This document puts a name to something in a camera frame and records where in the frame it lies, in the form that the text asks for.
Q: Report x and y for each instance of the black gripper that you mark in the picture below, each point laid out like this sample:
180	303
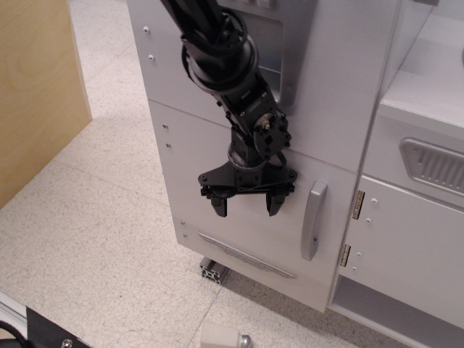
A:
227	181

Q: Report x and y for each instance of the white low fridge door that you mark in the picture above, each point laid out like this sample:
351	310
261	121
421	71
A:
248	240

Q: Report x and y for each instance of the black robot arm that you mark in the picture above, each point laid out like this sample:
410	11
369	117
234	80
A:
221	58

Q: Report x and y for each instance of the white toy fridge cabinet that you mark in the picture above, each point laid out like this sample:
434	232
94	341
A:
347	53

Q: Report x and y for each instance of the aluminium extrusion foot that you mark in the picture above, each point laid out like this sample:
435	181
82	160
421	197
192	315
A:
214	271

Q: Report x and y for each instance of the upper brass hinge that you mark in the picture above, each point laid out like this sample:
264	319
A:
358	205

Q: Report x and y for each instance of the brass hinge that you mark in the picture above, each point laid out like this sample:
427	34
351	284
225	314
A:
345	255
358	205

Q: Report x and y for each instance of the lower brass hinge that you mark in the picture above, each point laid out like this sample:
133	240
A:
345	255

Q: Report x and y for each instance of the white block with knob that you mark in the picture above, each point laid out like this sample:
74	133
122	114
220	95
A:
215	335

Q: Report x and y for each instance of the white oven cabinet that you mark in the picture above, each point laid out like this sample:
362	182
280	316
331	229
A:
404	275

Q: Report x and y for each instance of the grey ice dispenser recess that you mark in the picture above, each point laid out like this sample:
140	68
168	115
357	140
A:
280	30

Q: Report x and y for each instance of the grey oven vent panel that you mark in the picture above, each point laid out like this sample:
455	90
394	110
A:
432	170

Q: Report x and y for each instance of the plywood panel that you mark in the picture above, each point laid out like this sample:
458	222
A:
44	104

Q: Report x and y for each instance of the grey fridge door handle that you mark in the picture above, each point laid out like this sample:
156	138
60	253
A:
309	238

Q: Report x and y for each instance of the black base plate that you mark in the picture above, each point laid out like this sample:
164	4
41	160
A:
41	332

